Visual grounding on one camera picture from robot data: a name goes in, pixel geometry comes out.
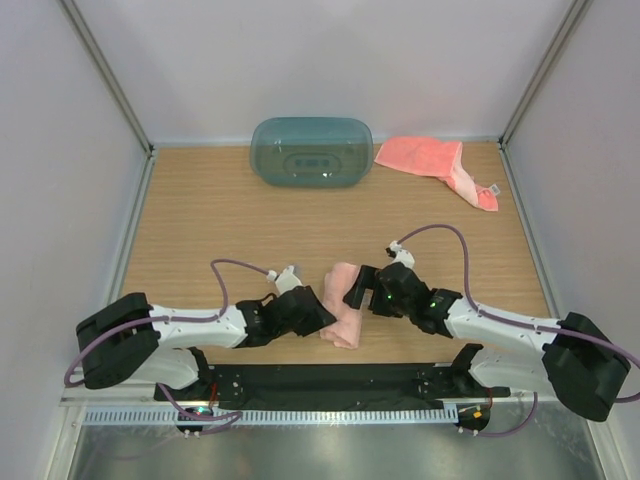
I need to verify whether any long pink towel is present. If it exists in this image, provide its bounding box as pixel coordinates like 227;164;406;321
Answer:
320;262;362;350

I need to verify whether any teal translucent plastic bin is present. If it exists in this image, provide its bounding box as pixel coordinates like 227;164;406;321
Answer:
249;117;374;188

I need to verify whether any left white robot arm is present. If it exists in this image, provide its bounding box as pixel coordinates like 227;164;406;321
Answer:
76;286;337;400

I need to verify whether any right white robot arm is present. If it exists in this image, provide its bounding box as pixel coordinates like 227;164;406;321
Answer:
343;262;631;422

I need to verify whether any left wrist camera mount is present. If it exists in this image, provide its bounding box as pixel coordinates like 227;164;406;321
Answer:
266;265;302;295

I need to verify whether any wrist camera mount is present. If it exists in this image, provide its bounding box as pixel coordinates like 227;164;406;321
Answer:
266;265;302;295
385;241;415;269

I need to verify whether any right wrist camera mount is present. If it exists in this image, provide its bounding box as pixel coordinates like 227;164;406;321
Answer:
385;241;415;269

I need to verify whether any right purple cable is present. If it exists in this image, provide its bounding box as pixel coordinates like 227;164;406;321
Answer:
384;224;640;441

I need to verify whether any slotted white cable duct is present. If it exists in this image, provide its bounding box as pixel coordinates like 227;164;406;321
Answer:
83;404;458;426

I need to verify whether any right aluminium frame post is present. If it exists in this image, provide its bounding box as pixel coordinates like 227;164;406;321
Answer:
498;0;593;150

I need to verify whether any aluminium frame post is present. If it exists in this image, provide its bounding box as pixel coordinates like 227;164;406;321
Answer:
56;0;154;157
498;0;593;150

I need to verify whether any left aluminium frame post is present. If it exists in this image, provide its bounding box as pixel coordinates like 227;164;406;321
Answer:
56;0;154;157

